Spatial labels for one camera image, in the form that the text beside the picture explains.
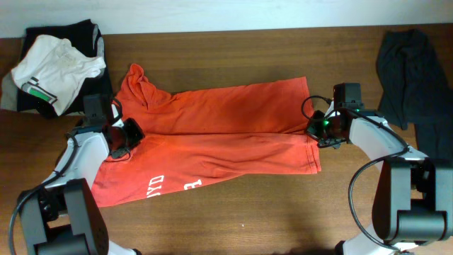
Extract red printed t-shirt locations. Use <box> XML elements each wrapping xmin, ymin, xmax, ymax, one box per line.
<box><xmin>92</xmin><ymin>64</ymin><xmax>321</xmax><ymax>208</ymax></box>

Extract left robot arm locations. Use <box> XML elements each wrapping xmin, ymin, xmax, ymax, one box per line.
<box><xmin>8</xmin><ymin>118</ymin><xmax>144</xmax><ymax>255</ymax></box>

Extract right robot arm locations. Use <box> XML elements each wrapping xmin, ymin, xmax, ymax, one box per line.
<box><xmin>306</xmin><ymin>108</ymin><xmax>452</xmax><ymax>254</ymax></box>

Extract dark grey garment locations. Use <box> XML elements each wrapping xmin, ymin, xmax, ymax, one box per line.
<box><xmin>376</xmin><ymin>29</ymin><xmax>452</xmax><ymax>160</ymax></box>

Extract white folded t-shirt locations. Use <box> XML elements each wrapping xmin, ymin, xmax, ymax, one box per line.
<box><xmin>11</xmin><ymin>35</ymin><xmax>106</xmax><ymax>115</ymax></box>

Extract grey folded garment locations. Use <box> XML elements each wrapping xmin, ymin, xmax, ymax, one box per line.
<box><xmin>0</xmin><ymin>23</ymin><xmax>106</xmax><ymax>116</ymax></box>

